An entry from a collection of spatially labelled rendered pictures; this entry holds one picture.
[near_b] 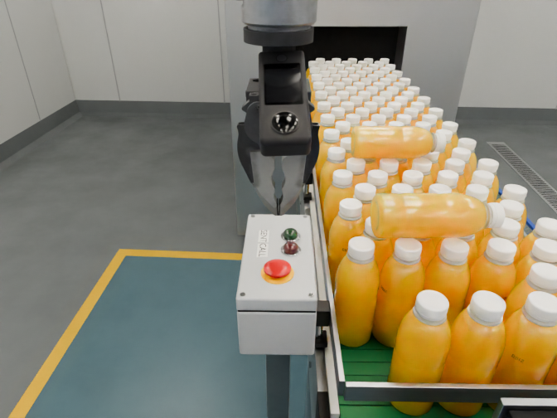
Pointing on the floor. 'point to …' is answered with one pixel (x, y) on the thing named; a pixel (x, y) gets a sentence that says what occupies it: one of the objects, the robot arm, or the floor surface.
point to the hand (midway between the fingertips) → (278, 209)
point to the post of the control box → (278, 386)
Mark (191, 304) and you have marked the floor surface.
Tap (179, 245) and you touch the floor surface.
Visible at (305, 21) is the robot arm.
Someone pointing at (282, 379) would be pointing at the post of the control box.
